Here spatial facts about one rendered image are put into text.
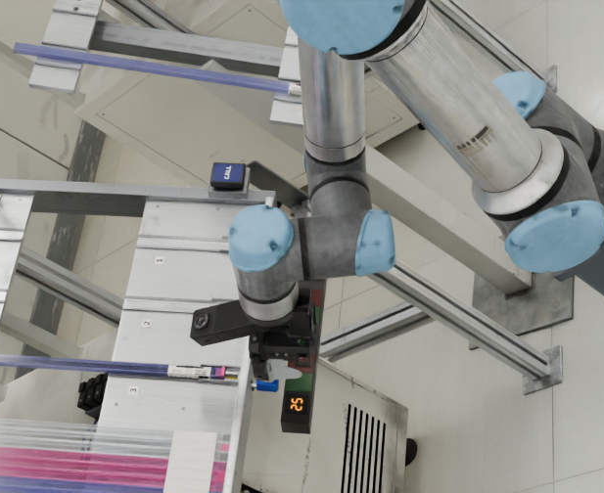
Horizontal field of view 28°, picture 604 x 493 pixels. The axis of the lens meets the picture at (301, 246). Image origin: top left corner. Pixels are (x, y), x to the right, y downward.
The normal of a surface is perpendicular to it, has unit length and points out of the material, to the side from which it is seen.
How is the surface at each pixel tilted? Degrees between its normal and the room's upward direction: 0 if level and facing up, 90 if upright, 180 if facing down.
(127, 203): 90
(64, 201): 90
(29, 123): 90
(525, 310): 0
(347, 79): 105
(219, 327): 14
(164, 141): 90
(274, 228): 43
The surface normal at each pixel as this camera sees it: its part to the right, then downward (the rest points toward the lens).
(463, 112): 0.31, 0.54
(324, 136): -0.36, 0.68
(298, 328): -0.10, 0.82
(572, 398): -0.72, -0.45
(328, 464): 0.69, -0.35
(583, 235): 0.14, 0.78
